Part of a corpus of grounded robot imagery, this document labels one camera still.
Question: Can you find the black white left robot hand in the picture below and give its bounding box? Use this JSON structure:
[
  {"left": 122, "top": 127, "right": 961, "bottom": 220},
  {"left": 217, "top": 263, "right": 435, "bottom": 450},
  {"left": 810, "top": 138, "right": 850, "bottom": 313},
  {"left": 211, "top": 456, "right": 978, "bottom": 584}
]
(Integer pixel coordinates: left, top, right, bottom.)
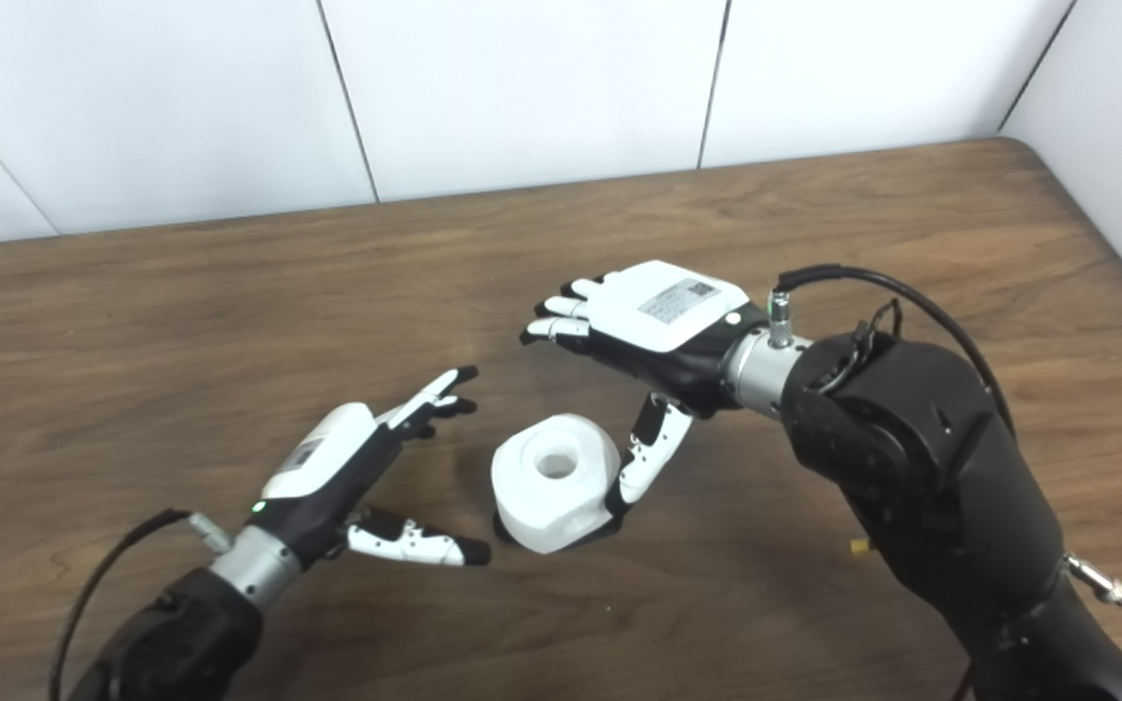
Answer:
[{"left": 247, "top": 366, "right": 492, "bottom": 571}]

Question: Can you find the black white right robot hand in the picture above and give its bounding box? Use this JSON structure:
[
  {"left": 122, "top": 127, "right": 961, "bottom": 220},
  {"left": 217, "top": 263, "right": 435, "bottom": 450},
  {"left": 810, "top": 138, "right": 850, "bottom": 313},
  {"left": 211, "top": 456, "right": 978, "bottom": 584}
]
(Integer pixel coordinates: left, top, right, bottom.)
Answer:
[{"left": 520, "top": 260, "right": 768, "bottom": 517}]

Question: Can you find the round white plastic piece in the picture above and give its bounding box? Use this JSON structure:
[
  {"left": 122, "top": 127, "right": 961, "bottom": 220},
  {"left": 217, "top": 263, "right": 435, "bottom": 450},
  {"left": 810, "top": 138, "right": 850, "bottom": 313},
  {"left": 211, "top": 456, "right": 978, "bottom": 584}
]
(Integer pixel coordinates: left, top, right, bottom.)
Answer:
[{"left": 491, "top": 414, "right": 621, "bottom": 555}]

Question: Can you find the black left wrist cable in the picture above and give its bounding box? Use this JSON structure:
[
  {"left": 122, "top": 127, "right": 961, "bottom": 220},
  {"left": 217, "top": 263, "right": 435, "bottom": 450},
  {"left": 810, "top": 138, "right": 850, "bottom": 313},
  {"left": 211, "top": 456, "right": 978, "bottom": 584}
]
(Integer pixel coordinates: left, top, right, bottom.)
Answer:
[{"left": 48, "top": 508, "right": 231, "bottom": 701}]

